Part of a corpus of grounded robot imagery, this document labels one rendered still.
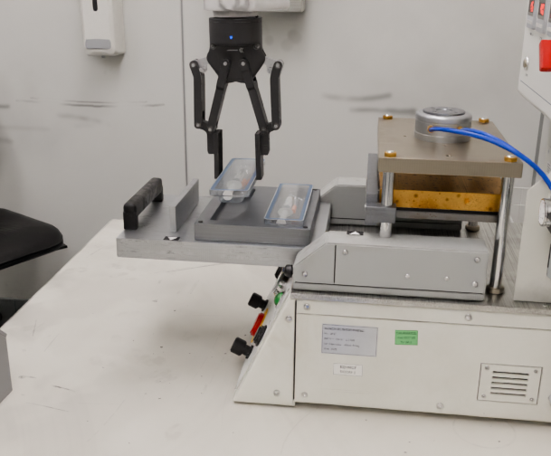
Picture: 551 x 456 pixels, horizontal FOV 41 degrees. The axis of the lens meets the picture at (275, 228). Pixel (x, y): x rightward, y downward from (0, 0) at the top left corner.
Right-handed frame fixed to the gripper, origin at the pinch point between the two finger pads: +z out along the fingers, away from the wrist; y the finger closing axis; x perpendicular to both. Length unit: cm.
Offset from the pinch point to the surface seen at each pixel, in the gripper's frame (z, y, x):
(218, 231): 8.4, 1.5, 9.9
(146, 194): 5.8, 14.3, 1.3
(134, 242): 10.1, 13.5, 10.8
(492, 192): 1.7, -35.7, 9.6
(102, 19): -11, 67, -134
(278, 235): 8.7, -7.0, 9.9
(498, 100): 15, -61, -144
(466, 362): 23.1, -33.0, 17.1
